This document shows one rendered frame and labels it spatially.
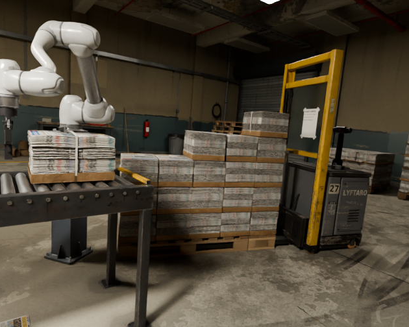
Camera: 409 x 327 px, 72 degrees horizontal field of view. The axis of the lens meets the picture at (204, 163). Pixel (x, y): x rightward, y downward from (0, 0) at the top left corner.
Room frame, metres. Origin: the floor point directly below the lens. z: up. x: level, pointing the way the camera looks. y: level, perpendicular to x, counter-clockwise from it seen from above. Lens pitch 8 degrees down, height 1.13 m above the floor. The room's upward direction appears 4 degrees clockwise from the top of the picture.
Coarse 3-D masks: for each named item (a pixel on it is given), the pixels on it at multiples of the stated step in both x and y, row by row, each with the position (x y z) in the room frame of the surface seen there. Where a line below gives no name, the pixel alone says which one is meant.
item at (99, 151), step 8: (88, 136) 1.37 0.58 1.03; (96, 136) 1.42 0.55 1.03; (104, 136) 1.45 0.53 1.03; (88, 144) 1.37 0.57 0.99; (96, 144) 1.39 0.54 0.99; (104, 144) 1.41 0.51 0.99; (112, 144) 1.44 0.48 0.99; (88, 152) 1.37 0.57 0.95; (96, 152) 1.39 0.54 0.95; (104, 152) 1.42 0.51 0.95; (112, 152) 1.44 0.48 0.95; (88, 160) 1.38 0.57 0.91; (96, 160) 1.40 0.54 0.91; (104, 160) 1.42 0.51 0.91; (112, 160) 1.44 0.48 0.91; (88, 168) 1.38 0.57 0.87; (96, 168) 1.40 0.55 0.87; (104, 168) 1.42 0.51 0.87; (112, 168) 1.45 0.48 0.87
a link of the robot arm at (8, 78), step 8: (0, 64) 1.25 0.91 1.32; (8, 64) 1.26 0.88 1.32; (16, 64) 1.29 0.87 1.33; (0, 72) 1.25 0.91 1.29; (8, 72) 1.25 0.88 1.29; (16, 72) 1.27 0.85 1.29; (0, 80) 1.25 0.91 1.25; (8, 80) 1.25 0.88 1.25; (16, 80) 1.25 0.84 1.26; (0, 88) 1.25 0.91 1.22; (8, 88) 1.25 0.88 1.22; (16, 88) 1.26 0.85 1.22
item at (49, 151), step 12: (36, 132) 1.35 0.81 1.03; (48, 132) 1.39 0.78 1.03; (60, 132) 1.52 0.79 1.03; (36, 144) 1.25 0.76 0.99; (48, 144) 1.28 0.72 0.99; (60, 144) 1.30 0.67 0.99; (36, 156) 1.25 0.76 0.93; (48, 156) 1.28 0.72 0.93; (60, 156) 1.31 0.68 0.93; (36, 168) 1.25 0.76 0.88; (48, 168) 1.28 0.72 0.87; (60, 168) 1.31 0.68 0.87
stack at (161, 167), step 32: (128, 160) 2.14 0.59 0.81; (160, 160) 2.22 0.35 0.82; (192, 160) 2.33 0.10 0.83; (160, 192) 2.23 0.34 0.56; (192, 192) 2.32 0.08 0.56; (224, 192) 2.42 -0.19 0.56; (128, 224) 2.16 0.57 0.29; (160, 224) 2.24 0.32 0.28; (192, 224) 2.32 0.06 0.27; (224, 224) 2.42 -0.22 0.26; (128, 256) 2.15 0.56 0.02; (160, 256) 2.24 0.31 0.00
